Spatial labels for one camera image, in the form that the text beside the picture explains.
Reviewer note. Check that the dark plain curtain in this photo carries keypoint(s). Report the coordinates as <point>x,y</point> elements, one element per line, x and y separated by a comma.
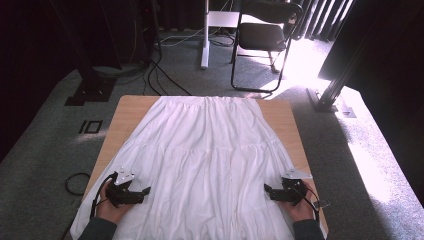
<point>393,83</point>

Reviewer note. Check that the black metal profile stand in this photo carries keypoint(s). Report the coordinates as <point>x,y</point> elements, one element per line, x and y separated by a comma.
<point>328,100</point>

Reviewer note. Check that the white desk frame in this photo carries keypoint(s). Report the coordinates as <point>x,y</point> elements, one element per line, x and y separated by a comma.
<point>205,50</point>

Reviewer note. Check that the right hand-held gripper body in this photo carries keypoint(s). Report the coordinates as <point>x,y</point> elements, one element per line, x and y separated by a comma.
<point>293,191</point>

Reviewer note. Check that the grey tape strip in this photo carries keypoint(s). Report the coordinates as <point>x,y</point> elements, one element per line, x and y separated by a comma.
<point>322,203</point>

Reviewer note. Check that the white pleated skirt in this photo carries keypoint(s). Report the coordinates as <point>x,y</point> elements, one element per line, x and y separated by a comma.
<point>203,160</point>

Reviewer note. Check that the black stand with base plate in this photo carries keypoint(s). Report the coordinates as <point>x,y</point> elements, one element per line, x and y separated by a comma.
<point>91,90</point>

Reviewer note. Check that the person's right hand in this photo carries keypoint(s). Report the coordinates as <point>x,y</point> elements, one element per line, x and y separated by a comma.
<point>305,210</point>

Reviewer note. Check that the dark pleated curtain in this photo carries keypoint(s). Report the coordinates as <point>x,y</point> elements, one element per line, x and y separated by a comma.
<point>320,20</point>

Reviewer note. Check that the black folding chair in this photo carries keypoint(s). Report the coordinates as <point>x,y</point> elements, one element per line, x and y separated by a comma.
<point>261,36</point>

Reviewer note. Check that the person's left hand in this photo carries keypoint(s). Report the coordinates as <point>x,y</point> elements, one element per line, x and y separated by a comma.
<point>106,210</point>

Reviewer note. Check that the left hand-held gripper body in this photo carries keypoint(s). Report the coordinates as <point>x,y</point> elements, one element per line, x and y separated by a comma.
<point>121,195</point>

